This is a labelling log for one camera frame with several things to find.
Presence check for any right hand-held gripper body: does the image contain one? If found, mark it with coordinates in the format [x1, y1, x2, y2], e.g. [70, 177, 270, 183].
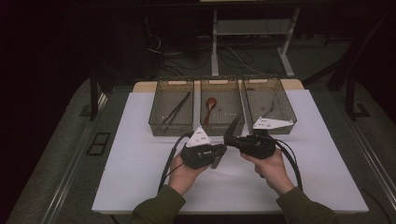
[237, 116, 294, 161]

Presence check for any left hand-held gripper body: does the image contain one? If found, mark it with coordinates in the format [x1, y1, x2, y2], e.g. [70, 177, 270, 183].
[180, 126, 217, 171]

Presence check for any silver metal knife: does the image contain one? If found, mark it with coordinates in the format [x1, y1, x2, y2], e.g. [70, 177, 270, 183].
[210, 115, 243, 171]

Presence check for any clear grey plastic bin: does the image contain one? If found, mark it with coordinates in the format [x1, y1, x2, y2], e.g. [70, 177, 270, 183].
[241, 76, 298, 136]
[148, 77, 195, 137]
[199, 77, 246, 137]

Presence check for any silver metal fork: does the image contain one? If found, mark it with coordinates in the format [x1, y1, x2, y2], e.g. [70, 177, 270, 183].
[262, 99, 276, 119]

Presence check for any brown wooden spoon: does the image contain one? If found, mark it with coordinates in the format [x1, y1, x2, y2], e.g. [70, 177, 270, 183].
[204, 96, 218, 126]

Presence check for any person's left hand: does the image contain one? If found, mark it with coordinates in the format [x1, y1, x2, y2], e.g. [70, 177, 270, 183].
[167, 153, 209, 196]

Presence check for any person's right hand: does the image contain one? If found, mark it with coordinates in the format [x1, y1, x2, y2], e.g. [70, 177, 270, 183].
[240, 148, 295, 196]

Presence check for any white table board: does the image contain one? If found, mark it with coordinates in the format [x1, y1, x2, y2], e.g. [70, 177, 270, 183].
[92, 89, 370, 216]

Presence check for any black metal stand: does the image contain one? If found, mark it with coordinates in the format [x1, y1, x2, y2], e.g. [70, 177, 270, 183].
[345, 74, 372, 120]

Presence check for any right hand-held gripper black cable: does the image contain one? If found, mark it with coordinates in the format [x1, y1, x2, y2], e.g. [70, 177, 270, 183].
[274, 139, 304, 191]

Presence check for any tangle of floor cables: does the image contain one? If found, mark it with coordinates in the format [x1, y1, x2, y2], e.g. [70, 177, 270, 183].
[144, 15, 269, 78]

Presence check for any white metal desk frame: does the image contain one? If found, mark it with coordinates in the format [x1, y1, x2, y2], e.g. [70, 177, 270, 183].
[210, 7, 302, 78]

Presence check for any metal floor rail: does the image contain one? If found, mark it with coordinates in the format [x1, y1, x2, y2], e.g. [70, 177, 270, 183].
[348, 118, 396, 202]
[40, 92, 109, 224]

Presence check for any thin black floor cable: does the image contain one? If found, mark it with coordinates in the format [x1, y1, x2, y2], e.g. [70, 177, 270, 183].
[359, 186, 394, 224]

